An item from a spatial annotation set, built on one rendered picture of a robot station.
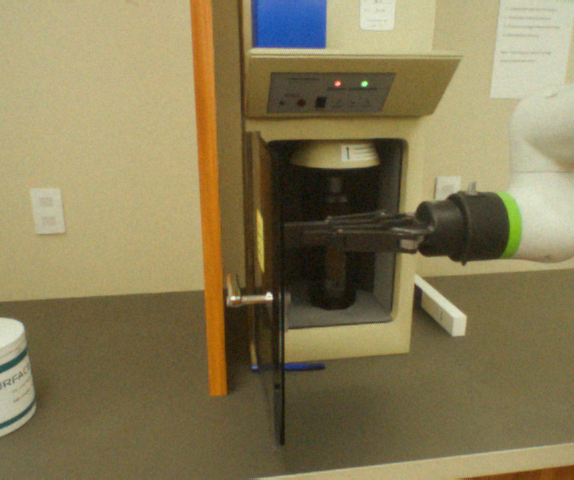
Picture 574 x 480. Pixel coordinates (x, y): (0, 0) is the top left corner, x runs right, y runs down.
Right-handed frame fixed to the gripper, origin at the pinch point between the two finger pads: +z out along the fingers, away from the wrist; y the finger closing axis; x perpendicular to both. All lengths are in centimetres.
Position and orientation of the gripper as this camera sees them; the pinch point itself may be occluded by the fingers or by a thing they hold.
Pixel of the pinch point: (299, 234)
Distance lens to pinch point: 65.9
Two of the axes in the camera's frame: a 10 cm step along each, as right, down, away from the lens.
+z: -9.9, 0.5, -1.4
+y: 1.5, 2.9, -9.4
